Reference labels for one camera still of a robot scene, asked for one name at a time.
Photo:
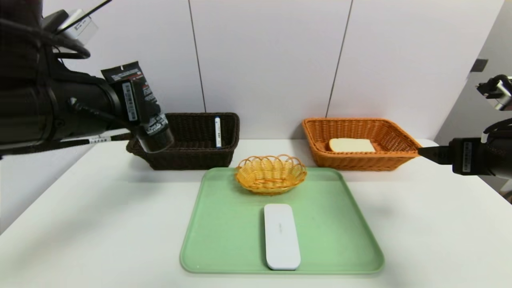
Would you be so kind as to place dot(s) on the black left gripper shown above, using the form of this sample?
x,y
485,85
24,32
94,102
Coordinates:
x,y
129,102

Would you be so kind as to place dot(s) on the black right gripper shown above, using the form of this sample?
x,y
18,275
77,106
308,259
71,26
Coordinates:
x,y
466,156

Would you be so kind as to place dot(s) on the black cosmetic tube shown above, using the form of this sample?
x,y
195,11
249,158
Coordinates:
x,y
120,72

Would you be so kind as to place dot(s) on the white marker with blue cap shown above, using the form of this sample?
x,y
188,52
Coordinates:
x,y
218,132

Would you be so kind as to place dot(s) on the white bread slice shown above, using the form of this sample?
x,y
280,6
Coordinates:
x,y
352,145

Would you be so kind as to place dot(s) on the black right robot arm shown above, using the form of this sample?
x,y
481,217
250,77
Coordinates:
x,y
504,160

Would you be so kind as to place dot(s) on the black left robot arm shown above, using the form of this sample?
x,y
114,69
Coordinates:
x,y
40,108

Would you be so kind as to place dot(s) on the dark brown wicker basket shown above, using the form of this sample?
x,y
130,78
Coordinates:
x,y
192,156

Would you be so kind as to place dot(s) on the orange wicker basket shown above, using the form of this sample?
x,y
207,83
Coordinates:
x,y
360,160

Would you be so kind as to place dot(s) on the small yellow scalloped basket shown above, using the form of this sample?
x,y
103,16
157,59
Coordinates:
x,y
272,176

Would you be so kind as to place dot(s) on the light green plastic tray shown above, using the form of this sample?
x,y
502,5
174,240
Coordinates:
x,y
224,224

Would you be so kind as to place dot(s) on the white pencil case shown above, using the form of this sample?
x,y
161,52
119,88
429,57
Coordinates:
x,y
282,240

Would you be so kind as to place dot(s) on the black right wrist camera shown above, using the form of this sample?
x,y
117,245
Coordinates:
x,y
500,94

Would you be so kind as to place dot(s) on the dark grey wall fixture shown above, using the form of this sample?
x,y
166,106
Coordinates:
x,y
480,64

